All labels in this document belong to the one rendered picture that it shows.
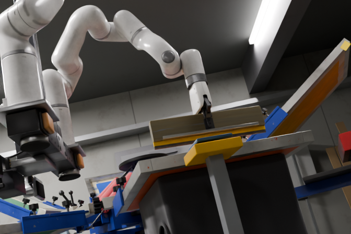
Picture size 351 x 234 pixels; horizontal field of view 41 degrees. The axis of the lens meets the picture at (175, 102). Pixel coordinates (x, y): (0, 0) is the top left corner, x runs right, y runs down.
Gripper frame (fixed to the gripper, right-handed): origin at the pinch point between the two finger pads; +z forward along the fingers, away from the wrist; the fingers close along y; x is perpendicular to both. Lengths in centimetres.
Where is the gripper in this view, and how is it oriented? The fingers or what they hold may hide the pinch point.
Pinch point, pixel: (207, 125)
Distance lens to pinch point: 164.8
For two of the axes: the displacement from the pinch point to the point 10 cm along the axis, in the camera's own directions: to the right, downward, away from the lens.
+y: 2.0, -3.6, -9.1
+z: 2.2, 9.2, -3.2
